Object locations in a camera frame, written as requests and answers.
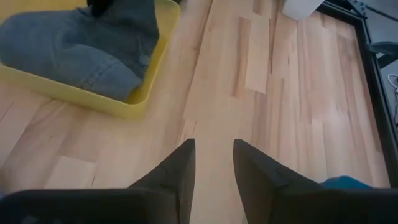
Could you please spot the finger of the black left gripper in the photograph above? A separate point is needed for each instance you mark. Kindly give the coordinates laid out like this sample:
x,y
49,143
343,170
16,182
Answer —
x,y
99,7

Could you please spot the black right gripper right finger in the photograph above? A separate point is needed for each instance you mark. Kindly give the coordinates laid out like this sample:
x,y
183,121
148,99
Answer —
x,y
311,207

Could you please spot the yellow plastic tray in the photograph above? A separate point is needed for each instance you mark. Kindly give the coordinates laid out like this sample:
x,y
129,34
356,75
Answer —
x,y
93,100

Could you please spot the blue plastic tray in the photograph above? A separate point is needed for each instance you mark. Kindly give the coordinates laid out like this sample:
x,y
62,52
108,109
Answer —
x,y
345,183

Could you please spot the black aluminium table frame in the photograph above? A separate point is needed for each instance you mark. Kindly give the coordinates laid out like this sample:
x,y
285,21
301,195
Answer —
x,y
374,81

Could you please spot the green plant in white pot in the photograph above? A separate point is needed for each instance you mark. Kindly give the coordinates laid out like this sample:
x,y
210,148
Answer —
x,y
300,9

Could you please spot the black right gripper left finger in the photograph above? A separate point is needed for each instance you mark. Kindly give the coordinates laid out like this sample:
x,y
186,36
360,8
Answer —
x,y
124,207

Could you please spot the grey denim baseball cap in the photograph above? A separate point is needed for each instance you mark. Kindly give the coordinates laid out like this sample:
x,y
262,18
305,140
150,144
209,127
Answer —
x,y
62,53

